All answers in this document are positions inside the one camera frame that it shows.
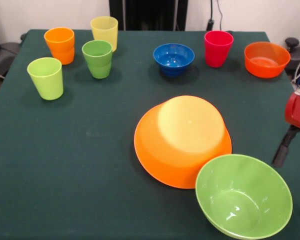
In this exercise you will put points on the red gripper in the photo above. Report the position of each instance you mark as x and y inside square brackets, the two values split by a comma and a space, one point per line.
[296, 112]

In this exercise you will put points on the large light green bowl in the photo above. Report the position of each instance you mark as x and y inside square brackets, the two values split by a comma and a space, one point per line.
[242, 195]

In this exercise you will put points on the large orange bowl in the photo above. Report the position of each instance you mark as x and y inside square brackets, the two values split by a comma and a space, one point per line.
[170, 150]

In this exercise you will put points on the small red-orange bowl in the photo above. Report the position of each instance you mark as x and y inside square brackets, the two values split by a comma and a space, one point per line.
[267, 62]

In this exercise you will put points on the red cup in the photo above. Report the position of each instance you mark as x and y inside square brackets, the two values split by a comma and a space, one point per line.
[217, 50]

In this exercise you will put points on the blue bowl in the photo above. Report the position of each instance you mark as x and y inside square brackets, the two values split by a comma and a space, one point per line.
[173, 60]

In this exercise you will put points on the dark green tablecloth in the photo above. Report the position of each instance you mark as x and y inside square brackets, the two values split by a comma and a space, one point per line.
[65, 187]

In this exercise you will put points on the yellow cup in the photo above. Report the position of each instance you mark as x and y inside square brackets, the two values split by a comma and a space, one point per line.
[103, 30]

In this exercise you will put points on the orange cup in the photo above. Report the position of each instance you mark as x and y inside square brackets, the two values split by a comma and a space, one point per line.
[61, 50]

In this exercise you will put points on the lime green cup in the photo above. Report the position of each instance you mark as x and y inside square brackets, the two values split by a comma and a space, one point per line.
[46, 80]

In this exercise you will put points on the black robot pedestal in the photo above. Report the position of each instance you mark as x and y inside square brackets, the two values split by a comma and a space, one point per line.
[150, 12]

